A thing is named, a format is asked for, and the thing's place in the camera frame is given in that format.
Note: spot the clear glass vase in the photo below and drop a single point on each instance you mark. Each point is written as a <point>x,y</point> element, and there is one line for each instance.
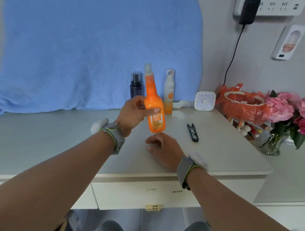
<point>273,143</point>

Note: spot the white wall-mounted holder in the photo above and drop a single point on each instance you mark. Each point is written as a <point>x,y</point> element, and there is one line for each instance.
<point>288,42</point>

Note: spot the black thread snips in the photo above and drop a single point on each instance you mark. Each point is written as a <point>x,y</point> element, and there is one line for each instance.
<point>192,132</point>

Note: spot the pink flower bouquet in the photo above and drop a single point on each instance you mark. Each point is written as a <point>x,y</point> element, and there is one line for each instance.
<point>302,111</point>

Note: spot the small bin with orange bag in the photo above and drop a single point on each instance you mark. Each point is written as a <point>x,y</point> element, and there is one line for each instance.
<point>242,107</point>

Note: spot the white square timer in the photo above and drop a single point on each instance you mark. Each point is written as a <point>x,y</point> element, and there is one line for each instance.
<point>204,101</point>

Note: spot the grey wrist band tracker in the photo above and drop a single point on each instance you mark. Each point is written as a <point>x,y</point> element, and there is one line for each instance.
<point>114,136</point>
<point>186,167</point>

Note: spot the person's left hand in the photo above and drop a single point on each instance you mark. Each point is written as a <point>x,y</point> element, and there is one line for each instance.
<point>127,114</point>

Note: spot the person's left thumb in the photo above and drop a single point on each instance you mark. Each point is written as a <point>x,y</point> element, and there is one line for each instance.
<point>151,112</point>

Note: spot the white desk drawer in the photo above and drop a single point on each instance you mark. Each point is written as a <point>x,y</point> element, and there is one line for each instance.
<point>140,195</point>

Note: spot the blue towel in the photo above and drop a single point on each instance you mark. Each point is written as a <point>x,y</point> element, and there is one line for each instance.
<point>81,46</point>

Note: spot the white power strip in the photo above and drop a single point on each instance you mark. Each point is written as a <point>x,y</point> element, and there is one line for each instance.
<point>279,8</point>

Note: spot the grey right wrist band tracker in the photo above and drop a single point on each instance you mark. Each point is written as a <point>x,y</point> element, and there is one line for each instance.
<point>186,167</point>

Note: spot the dark pump bottle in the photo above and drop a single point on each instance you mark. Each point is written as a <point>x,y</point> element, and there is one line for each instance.
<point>135,87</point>

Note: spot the small white mushroom ornaments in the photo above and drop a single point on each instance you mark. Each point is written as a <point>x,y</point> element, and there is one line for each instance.
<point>247,129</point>

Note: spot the grey left wrist band tracker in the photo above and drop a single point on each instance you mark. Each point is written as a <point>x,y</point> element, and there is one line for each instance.
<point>114,136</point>

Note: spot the white and orange spray bottle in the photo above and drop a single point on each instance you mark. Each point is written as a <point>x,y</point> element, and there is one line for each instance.
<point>168,94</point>

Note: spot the black charger plug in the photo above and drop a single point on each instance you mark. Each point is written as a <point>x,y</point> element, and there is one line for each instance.
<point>249,11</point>

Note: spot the person's left forearm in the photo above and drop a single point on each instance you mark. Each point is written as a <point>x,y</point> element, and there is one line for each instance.
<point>42,187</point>

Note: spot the person's right hand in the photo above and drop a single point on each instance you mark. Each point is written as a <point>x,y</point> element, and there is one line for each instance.
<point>166,151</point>

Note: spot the person's right forearm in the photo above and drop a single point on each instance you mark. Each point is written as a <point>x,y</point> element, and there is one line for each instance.
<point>239,217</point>

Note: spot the person's right thumb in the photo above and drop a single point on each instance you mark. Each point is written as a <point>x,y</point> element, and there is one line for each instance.
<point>153,138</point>

